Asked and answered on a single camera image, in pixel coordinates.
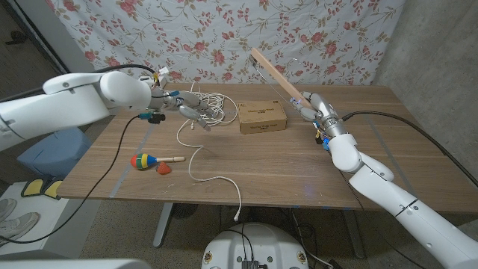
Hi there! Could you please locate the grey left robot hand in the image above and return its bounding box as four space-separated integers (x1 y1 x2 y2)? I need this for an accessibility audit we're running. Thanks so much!
173 90 214 132

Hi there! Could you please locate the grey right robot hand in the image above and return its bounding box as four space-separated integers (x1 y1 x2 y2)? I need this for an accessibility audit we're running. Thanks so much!
294 91 339 124

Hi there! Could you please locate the white Ethernet cable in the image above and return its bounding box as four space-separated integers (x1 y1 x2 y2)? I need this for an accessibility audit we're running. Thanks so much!
173 81 243 222

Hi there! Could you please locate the wooden stick with metal brackets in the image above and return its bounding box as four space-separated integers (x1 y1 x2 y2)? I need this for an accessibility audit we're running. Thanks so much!
249 47 317 111

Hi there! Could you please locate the brown cardboard package box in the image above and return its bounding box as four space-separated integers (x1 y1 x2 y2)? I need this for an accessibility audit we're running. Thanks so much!
237 99 288 135

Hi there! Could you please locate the red toy strawberry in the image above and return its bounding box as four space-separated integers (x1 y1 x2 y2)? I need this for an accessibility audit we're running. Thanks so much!
155 161 173 176

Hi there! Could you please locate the colourful striped wooden maraca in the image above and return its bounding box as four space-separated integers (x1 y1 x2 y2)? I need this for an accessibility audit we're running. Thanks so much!
130 152 186 171

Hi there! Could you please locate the white power strip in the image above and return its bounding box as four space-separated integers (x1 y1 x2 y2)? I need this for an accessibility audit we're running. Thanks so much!
138 74 168 90

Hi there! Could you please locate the floral printed backdrop cloth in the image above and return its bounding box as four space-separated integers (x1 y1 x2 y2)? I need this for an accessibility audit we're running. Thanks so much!
44 0 406 105

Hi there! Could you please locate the black round floor object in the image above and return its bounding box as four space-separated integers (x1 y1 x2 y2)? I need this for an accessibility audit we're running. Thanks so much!
171 203 199 220

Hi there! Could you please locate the metal table leg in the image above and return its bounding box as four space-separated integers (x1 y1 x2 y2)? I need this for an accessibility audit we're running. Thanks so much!
343 208 365 259
152 202 175 247

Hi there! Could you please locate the blue padded stool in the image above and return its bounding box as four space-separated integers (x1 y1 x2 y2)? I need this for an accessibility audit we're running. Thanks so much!
16 126 93 179

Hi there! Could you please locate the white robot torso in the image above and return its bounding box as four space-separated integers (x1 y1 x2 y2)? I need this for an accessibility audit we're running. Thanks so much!
201 223 310 269

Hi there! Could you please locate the yellow black foot pedal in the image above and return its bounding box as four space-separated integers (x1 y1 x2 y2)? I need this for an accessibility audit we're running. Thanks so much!
43 179 63 200
21 178 46 198

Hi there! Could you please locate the white robot torso rim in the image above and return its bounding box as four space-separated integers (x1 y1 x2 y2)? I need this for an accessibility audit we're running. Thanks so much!
0 258 152 269

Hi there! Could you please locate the grey sneaker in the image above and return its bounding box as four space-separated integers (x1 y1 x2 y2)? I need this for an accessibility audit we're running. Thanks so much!
0 211 41 246
0 197 18 222

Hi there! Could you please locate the right arm thick black cable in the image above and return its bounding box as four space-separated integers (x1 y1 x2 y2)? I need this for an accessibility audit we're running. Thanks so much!
341 111 478 188

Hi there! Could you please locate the arm thick black cable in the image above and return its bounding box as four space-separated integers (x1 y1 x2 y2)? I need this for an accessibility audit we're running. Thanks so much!
0 64 157 104
341 111 478 188

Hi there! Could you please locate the left arm thick black cable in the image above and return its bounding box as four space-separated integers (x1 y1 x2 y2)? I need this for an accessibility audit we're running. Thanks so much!
0 64 157 104

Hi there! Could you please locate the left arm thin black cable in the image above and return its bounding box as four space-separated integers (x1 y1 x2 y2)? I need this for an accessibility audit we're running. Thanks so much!
0 114 150 244

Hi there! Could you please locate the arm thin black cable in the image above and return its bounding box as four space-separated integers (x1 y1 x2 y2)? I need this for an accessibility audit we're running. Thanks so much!
0 114 150 244
335 164 426 269

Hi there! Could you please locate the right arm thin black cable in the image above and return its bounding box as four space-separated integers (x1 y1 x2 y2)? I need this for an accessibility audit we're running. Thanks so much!
335 164 426 269

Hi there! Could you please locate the black floor cable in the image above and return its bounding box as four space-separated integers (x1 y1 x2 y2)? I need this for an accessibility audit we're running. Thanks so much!
289 207 335 269

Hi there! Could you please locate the black door handle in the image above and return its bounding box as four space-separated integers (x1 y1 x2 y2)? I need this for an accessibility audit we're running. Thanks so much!
5 30 28 46

